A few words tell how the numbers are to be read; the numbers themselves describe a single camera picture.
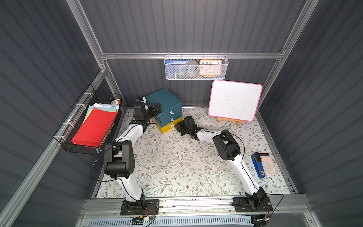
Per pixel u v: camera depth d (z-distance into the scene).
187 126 0.90
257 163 0.85
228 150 0.66
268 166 0.87
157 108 0.85
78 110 0.68
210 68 0.88
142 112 0.73
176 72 0.85
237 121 1.05
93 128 0.72
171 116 0.96
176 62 0.87
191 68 0.87
